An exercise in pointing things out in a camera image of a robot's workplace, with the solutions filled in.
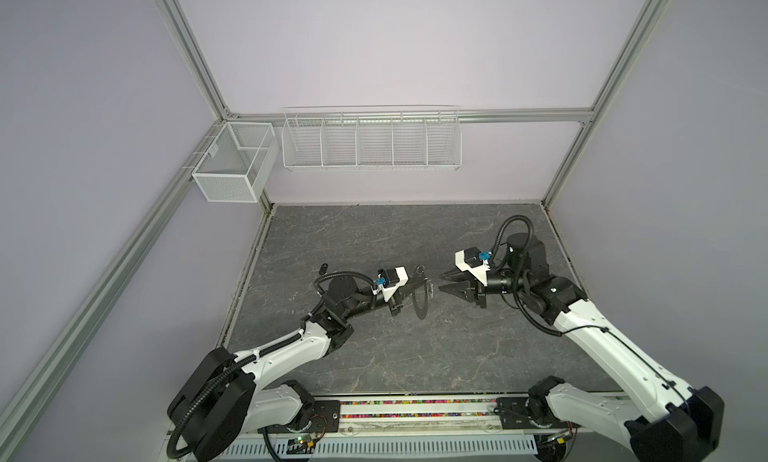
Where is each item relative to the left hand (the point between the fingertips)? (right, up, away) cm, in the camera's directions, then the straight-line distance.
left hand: (424, 282), depth 69 cm
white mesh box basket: (-61, +36, +32) cm, 78 cm away
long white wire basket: (-15, +43, +29) cm, 54 cm away
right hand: (+4, 0, 0) cm, 4 cm away
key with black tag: (-32, -1, +33) cm, 46 cm away
